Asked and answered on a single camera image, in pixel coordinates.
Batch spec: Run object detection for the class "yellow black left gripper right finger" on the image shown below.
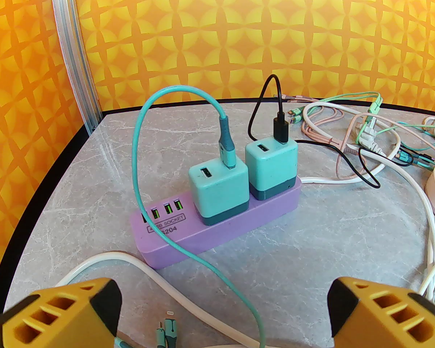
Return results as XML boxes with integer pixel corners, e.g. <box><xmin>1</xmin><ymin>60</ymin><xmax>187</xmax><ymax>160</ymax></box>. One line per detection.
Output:
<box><xmin>328</xmin><ymin>277</ymin><xmax>435</xmax><ymax>348</ymax></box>

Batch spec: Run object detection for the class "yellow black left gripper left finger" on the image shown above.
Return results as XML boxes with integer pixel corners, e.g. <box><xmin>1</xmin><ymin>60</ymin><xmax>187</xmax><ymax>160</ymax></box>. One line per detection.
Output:
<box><xmin>0</xmin><ymin>278</ymin><xmax>122</xmax><ymax>348</ymax></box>

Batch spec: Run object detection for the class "purple USB power strip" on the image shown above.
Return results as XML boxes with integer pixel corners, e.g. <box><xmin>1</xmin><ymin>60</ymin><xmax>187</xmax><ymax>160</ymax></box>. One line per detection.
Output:
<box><xmin>130</xmin><ymin>178</ymin><xmax>302</xmax><ymax>270</ymax></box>

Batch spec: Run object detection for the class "teal cube USB charger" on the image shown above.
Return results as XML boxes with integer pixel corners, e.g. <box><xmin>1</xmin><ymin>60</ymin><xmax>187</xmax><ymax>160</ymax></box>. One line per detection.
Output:
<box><xmin>245</xmin><ymin>138</ymin><xmax>298</xmax><ymax>200</ymax></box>
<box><xmin>188</xmin><ymin>150</ymin><xmax>250</xmax><ymax>226</ymax></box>

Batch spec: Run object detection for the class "pink USB cable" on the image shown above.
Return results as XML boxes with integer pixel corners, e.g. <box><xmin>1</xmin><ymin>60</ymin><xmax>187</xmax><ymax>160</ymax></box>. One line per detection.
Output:
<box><xmin>274</xmin><ymin>95</ymin><xmax>435</xmax><ymax>180</ymax></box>

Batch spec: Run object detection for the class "white cord with three-pin plug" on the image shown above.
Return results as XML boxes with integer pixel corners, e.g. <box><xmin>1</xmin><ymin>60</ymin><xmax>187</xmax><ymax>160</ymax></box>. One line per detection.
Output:
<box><xmin>300</xmin><ymin>102</ymin><xmax>435</xmax><ymax>303</ymax></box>

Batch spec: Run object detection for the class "light green USB cable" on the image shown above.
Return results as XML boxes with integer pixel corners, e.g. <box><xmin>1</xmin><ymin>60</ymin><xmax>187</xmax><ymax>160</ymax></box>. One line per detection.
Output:
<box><xmin>297</xmin><ymin>92</ymin><xmax>435</xmax><ymax>166</ymax></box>

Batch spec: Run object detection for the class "black USB cable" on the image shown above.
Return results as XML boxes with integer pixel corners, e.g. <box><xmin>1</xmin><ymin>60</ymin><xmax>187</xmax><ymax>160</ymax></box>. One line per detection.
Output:
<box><xmin>248</xmin><ymin>74</ymin><xmax>381</xmax><ymax>189</ymax></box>

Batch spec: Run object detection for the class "aluminium frame post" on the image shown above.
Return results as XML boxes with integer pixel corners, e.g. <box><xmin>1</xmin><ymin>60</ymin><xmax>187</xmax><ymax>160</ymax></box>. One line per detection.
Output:
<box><xmin>50</xmin><ymin>0</ymin><xmax>104</xmax><ymax>131</ymax></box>

